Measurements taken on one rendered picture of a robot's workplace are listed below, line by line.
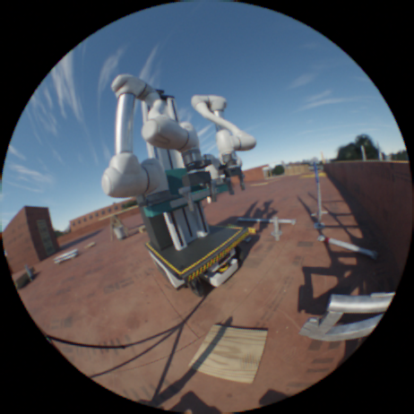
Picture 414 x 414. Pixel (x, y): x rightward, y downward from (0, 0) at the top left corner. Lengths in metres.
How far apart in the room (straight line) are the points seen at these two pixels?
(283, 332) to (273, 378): 0.27
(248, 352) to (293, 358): 0.22
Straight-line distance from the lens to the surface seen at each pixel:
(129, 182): 0.58
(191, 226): 1.07
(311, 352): 0.79
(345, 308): 0.43
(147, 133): 0.43
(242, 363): 0.72
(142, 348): 0.95
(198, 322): 0.87
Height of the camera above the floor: 0.74
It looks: 9 degrees down
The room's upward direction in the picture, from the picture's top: 15 degrees counter-clockwise
